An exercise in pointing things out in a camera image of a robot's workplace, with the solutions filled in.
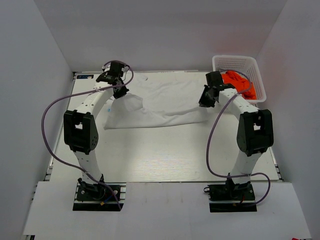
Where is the white t shirt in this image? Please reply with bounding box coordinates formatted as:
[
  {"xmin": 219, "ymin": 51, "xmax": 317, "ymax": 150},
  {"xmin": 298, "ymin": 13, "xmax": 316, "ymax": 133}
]
[{"xmin": 99, "ymin": 72, "xmax": 209, "ymax": 130}]

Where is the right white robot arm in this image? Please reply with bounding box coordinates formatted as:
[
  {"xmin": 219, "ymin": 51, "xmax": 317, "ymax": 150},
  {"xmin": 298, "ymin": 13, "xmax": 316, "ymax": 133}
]
[{"xmin": 199, "ymin": 71, "xmax": 274, "ymax": 185}]

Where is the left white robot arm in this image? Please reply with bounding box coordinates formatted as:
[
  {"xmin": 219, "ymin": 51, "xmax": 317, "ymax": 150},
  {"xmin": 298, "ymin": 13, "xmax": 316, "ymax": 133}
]
[{"xmin": 63, "ymin": 61, "xmax": 130, "ymax": 185}]

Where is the blue table label sticker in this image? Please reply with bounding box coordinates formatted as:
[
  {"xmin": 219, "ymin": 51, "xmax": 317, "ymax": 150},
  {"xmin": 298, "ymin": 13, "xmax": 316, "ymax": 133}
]
[{"xmin": 76, "ymin": 74, "xmax": 94, "ymax": 79}]

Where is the orange t shirt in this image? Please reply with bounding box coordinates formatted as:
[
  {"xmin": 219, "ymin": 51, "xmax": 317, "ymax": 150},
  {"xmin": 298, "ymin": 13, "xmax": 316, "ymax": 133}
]
[{"xmin": 221, "ymin": 71, "xmax": 257, "ymax": 100}]

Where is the white plastic basket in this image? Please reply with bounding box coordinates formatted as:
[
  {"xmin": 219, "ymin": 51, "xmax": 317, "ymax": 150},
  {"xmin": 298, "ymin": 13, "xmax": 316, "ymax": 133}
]
[{"xmin": 212, "ymin": 55, "xmax": 267, "ymax": 105}]

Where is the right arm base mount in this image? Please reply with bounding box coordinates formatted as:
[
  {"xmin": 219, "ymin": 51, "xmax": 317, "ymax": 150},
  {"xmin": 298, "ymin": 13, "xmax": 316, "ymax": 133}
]
[{"xmin": 203, "ymin": 179, "xmax": 257, "ymax": 213}]

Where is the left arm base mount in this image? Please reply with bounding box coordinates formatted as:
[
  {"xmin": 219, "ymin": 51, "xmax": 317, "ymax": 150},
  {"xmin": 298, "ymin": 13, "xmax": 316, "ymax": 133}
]
[{"xmin": 72, "ymin": 178, "xmax": 126, "ymax": 212}]

